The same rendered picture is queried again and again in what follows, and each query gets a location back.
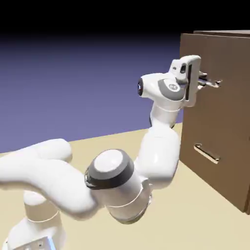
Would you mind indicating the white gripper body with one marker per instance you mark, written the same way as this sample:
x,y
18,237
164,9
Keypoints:
x,y
195,78

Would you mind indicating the brown drawer front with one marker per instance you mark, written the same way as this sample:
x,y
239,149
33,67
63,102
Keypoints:
x,y
230,175
224,58

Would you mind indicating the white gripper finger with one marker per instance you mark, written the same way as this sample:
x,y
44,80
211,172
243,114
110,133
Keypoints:
x,y
203,74
201,86

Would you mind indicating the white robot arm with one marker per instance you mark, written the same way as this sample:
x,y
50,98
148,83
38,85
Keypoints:
x,y
58,175

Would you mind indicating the brown wooden cabinet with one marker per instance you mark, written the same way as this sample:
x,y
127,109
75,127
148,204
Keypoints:
x,y
224,185

